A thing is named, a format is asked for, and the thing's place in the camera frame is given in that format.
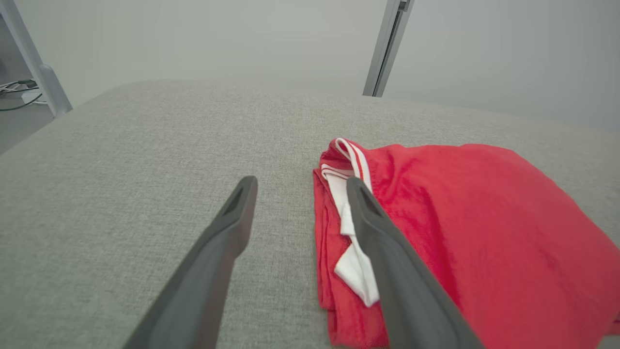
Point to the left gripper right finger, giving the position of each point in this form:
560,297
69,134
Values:
407,291

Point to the white power strip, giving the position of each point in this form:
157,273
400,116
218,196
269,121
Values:
34,98

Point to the red shirt with white trim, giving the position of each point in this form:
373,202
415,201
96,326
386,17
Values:
484,218

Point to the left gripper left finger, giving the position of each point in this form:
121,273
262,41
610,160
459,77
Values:
193,291

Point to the grey metal partition post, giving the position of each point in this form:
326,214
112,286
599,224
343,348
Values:
29,53
385,53

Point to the grey fabric sofa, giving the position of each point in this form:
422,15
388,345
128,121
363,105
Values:
145,169

